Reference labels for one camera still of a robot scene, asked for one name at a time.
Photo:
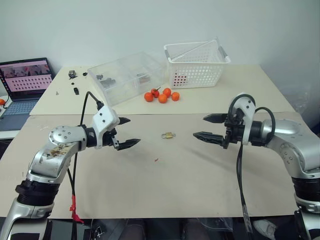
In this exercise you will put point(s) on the small orange ball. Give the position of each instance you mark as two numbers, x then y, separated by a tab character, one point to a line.
1	101

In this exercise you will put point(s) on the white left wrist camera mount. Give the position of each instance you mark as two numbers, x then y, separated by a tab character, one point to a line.
105	120

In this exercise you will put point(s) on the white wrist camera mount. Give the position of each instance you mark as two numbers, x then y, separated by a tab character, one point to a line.
105	120
247	105

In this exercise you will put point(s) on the white shoe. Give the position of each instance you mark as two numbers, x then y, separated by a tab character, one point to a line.
265	228

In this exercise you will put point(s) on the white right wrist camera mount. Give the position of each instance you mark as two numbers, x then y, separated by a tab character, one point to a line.
247	105

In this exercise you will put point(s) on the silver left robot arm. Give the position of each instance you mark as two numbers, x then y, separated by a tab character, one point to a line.
60	155

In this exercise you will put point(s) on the black parts in box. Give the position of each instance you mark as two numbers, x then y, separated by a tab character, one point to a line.
108	82

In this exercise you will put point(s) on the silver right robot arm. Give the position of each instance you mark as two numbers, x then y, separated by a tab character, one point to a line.
287	147

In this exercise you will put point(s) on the open blue laptop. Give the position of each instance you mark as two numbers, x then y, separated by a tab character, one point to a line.
25	75

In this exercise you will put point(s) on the small brass padlock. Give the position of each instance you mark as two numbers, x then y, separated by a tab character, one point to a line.
169	135

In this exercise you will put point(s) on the black rectangular block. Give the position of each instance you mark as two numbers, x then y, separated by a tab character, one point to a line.
76	91

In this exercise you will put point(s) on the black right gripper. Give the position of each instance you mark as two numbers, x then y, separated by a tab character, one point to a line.
233	132

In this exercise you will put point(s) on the clear plastic compartment box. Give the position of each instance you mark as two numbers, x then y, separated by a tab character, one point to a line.
125	72

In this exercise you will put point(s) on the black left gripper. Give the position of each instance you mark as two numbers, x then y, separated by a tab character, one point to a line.
111	138

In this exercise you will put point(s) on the small grey black gadget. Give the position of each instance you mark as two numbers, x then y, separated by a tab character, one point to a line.
72	73

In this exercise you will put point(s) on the white perforated plastic basket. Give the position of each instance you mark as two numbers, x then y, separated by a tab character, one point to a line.
197	72

